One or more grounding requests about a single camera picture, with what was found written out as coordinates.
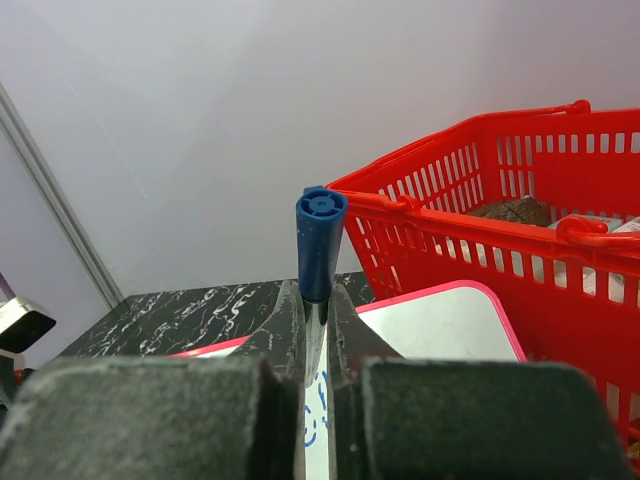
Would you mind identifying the brown round item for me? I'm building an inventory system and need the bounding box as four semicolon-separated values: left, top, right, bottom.
468;196;551;227

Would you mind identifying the pink framed whiteboard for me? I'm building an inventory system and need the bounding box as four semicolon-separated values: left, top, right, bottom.
169;279;529;480

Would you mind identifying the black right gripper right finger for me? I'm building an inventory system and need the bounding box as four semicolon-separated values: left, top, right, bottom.
327;286;634;479

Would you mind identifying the white blue whiteboard marker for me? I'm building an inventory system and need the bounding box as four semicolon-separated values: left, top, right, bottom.
295;186;348;387

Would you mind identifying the red plastic shopping basket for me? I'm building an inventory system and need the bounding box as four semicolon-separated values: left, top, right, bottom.
330;100;639;462

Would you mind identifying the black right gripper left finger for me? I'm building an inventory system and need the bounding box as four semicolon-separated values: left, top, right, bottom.
1;281;305;479

